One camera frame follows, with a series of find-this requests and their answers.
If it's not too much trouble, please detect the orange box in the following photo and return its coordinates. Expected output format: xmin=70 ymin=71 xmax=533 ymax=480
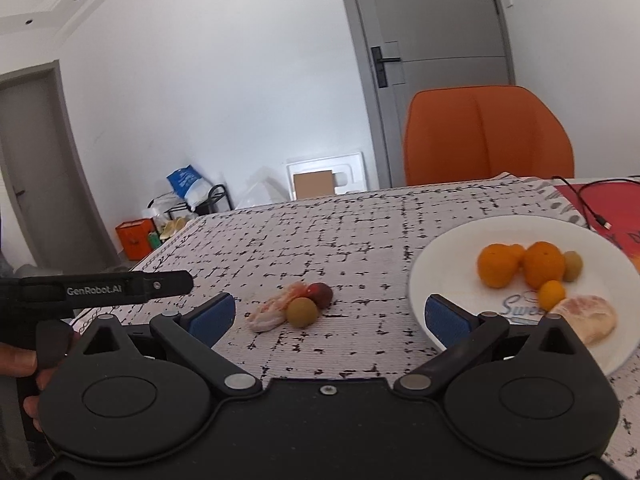
xmin=115 ymin=218 xmax=157 ymax=261

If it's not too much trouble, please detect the white foam board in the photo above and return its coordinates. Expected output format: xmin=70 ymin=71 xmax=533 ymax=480
xmin=286 ymin=150 xmax=368 ymax=202

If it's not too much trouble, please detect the grey room door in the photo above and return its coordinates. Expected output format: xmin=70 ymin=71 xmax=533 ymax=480
xmin=0 ymin=60 xmax=123 ymax=276

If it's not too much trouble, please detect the red place mat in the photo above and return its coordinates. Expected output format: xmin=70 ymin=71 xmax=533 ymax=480
xmin=552 ymin=180 xmax=640 ymax=256

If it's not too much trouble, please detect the small orange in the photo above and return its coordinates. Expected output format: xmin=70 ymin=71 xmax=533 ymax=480
xmin=538 ymin=280 xmax=567 ymax=312

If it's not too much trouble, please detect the black cable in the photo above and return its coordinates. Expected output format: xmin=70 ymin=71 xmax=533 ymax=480
xmin=551 ymin=176 xmax=640 ymax=233

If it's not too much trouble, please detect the person's left hand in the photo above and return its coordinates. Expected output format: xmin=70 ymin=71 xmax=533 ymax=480
xmin=0 ymin=344 xmax=45 ymax=431

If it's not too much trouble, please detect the brown cardboard piece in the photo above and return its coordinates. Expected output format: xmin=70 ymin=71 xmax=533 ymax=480
xmin=293 ymin=170 xmax=335 ymax=200

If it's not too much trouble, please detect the orange chair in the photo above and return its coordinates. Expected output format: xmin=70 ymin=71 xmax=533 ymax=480
xmin=403 ymin=85 xmax=575 ymax=187

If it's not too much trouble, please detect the large orange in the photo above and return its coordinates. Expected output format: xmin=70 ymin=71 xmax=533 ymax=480
xmin=477 ymin=243 xmax=521 ymax=289
xmin=523 ymin=241 xmax=567 ymax=290

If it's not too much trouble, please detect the clear plastic bag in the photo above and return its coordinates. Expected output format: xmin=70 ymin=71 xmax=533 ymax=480
xmin=235 ymin=167 xmax=291 ymax=210

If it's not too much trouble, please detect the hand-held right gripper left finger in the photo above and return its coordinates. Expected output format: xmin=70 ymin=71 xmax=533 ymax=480
xmin=75 ymin=291 xmax=263 ymax=401

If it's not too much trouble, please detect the blue white bag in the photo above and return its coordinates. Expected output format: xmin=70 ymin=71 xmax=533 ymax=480
xmin=166 ymin=164 xmax=213 ymax=211

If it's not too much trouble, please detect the white ceramic plate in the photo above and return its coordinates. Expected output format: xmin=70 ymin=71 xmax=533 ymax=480
xmin=407 ymin=215 xmax=640 ymax=377

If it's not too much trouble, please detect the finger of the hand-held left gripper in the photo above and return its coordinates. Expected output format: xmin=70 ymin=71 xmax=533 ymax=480
xmin=18 ymin=270 xmax=195 ymax=307

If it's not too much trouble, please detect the black door handle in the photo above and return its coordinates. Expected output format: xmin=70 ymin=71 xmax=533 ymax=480
xmin=370 ymin=45 xmax=402 ymax=90

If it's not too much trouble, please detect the small yellow green fruit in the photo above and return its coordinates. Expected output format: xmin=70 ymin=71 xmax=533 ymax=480
xmin=286 ymin=297 xmax=318 ymax=328

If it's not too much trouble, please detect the dark red plum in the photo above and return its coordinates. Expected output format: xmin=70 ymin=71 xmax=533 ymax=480
xmin=306 ymin=283 xmax=334 ymax=309

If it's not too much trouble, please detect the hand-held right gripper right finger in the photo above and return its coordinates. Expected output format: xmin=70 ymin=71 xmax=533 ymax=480
xmin=394 ymin=294 xmax=596 ymax=397

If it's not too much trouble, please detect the peeled pomelo piece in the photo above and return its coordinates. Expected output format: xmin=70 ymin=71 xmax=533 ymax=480
xmin=246 ymin=282 xmax=310 ymax=333
xmin=547 ymin=295 xmax=618 ymax=346

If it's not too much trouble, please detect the brown green kiwi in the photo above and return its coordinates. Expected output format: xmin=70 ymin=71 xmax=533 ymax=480
xmin=563 ymin=251 xmax=584 ymax=283

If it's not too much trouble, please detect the black metal rack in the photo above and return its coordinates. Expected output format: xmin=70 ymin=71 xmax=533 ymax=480
xmin=147 ymin=185 xmax=233 ymax=233

